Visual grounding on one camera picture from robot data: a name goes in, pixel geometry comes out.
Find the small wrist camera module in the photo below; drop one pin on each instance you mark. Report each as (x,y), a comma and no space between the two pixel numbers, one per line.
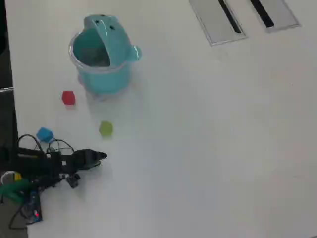
(73,181)

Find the controller board with red LED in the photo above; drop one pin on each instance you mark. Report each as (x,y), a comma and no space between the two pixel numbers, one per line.
(32,208)

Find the blue lego block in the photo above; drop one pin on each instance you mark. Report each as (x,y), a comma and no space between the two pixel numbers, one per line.
(44,134)

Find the teal whale-shaped bin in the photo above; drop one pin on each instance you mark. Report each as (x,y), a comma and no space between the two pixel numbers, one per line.
(104,79)

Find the green table clamp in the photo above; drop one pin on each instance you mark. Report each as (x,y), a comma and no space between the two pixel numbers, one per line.
(12,189)

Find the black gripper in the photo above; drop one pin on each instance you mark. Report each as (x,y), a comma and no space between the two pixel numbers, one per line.
(73,161)

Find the red lego block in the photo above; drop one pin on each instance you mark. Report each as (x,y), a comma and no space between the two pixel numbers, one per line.
(68,97)

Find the white and yellow tape roll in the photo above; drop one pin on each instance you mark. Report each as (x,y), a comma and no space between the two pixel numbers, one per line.
(10,176)

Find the green lego block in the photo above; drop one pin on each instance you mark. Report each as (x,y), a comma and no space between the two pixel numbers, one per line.
(106,128)

